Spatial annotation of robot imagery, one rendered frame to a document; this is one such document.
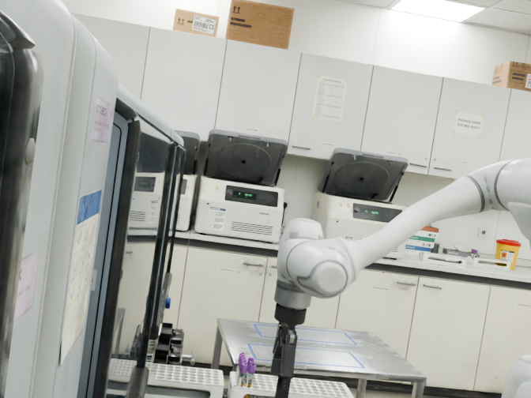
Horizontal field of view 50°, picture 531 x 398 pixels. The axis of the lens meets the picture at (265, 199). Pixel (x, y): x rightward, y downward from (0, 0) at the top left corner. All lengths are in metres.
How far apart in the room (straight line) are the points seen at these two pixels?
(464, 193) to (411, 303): 2.57
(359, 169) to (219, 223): 1.08
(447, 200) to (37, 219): 1.30
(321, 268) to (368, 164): 2.91
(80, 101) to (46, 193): 0.07
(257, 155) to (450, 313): 1.69
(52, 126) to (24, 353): 0.10
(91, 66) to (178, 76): 3.66
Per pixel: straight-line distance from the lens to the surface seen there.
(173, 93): 3.96
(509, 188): 1.44
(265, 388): 1.44
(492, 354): 4.35
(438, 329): 4.14
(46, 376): 0.34
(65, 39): 0.26
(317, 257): 1.18
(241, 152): 3.94
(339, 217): 3.78
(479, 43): 4.86
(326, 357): 1.88
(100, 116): 0.36
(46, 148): 0.25
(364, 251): 1.25
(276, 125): 3.98
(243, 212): 3.68
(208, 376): 1.46
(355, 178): 4.18
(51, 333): 0.33
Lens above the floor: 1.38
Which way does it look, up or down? 3 degrees down
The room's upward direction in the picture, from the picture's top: 8 degrees clockwise
